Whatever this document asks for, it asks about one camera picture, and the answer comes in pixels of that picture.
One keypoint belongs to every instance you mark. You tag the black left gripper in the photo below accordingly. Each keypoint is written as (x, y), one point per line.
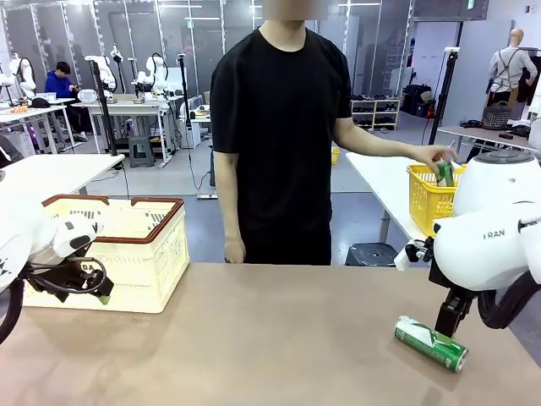
(76, 279)

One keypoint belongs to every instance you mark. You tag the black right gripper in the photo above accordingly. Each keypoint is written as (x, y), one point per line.
(460, 298)

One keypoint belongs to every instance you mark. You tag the silver and green soda can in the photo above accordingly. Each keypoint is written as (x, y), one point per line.
(431, 344)

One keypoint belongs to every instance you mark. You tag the person's right forearm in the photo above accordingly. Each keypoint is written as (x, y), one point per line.
(232, 215)

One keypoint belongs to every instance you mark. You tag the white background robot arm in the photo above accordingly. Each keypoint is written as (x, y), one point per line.
(154, 72)
(25, 76)
(103, 69)

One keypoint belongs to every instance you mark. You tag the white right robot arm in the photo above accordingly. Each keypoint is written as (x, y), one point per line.
(486, 237)

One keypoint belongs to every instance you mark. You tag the person's left forearm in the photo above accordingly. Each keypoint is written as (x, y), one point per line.
(389, 148)

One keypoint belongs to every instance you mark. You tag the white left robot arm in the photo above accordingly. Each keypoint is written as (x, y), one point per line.
(21, 228)

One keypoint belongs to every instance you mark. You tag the cream shopping basket brown rim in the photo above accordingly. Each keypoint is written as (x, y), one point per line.
(139, 262)

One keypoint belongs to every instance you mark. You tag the yellow plastic basket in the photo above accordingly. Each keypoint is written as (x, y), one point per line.
(427, 203)

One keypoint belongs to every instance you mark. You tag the white table with yellow basket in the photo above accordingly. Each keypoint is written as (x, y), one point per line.
(380, 173)

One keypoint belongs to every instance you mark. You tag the dark wicker basket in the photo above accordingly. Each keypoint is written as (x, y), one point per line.
(496, 118)

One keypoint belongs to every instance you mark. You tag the person's right hand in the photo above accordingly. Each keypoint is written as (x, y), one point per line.
(234, 250)

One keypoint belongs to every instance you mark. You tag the person's left hand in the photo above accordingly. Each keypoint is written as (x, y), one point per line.
(427, 156)

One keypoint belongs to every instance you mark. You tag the white side table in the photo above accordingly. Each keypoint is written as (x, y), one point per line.
(55, 169)

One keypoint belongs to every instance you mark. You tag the grey step stool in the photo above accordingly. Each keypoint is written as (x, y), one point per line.
(139, 150)

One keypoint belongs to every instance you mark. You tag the white workbench with robots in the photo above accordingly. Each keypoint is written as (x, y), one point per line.
(127, 108)

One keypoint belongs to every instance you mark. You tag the white computer case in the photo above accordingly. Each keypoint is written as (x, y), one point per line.
(195, 127)

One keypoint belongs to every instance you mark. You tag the grey table with clutter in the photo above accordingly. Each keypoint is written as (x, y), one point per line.
(473, 132)

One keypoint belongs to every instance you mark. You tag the white desk with laptop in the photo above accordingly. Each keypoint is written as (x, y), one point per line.
(38, 111)

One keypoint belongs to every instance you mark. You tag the small yellow bin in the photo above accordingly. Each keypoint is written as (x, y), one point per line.
(335, 155)

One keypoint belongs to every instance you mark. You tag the thin black stand pole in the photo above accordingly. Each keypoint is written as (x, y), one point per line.
(186, 105)

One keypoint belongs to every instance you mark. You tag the seated person blue hoodie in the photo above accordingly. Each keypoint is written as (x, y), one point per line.
(59, 86)

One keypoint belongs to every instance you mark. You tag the wooden shoe rack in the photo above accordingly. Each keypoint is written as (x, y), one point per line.
(376, 114)

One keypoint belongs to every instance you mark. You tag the black bags pile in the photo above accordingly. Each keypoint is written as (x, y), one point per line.
(416, 101)

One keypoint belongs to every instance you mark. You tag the person in black t-shirt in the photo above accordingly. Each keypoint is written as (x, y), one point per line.
(274, 127)

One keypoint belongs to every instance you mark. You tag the black tripod pole white head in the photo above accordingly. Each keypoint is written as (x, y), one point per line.
(445, 84)

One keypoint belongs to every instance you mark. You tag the mannequin with apron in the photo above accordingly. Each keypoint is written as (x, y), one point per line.
(507, 67)

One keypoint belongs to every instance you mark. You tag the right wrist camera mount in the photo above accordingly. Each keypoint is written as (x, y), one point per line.
(416, 251)

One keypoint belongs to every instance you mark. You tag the black camera tripod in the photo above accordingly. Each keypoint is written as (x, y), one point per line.
(105, 122)

